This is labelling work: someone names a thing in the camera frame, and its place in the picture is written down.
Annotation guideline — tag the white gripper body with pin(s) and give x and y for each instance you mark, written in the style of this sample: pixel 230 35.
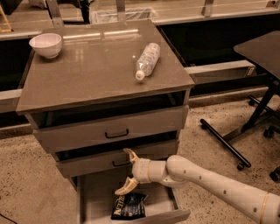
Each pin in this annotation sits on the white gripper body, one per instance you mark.
pixel 142 171

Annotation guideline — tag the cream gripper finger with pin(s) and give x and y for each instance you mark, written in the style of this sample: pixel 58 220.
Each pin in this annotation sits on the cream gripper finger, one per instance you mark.
pixel 129 185
pixel 133 157

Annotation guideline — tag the blue chip bag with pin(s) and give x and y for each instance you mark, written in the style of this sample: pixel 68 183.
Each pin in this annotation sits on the blue chip bag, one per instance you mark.
pixel 129 207

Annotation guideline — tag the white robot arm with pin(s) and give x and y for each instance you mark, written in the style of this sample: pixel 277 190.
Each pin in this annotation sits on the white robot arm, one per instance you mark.
pixel 260 206

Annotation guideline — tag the middle grey drawer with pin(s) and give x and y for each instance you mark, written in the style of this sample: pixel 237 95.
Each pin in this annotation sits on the middle grey drawer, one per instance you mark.
pixel 103 161

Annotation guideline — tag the bottom grey open drawer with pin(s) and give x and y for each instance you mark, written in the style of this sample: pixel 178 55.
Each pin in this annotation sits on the bottom grey open drawer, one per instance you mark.
pixel 96 199

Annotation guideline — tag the top grey drawer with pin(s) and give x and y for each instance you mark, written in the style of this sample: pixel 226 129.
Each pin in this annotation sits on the top grey drawer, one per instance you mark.
pixel 84 134

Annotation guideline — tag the grey drawer cabinet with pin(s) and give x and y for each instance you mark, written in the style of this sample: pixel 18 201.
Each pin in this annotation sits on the grey drawer cabinet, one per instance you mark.
pixel 94 78

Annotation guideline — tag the clear plastic water bottle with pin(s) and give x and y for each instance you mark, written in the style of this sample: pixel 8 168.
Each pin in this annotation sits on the clear plastic water bottle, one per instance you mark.
pixel 147 61

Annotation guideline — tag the black office chair wheel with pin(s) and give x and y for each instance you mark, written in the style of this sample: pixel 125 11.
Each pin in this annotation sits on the black office chair wheel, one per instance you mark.
pixel 275 175

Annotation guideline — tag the white bowl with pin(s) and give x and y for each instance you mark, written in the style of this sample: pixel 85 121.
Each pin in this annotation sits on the white bowl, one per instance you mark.
pixel 47 45

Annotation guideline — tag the black rolling side table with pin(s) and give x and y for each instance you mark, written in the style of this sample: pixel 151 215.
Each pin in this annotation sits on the black rolling side table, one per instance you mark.
pixel 263 51

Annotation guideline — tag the black middle drawer handle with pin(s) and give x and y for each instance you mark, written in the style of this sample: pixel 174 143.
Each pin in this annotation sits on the black middle drawer handle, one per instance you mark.
pixel 120 163

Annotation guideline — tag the black drawer handle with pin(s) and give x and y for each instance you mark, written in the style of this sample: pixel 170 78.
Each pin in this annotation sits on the black drawer handle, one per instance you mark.
pixel 120 163
pixel 109 135

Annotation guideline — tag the black top drawer handle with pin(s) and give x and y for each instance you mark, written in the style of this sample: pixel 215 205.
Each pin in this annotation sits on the black top drawer handle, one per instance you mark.
pixel 109 135

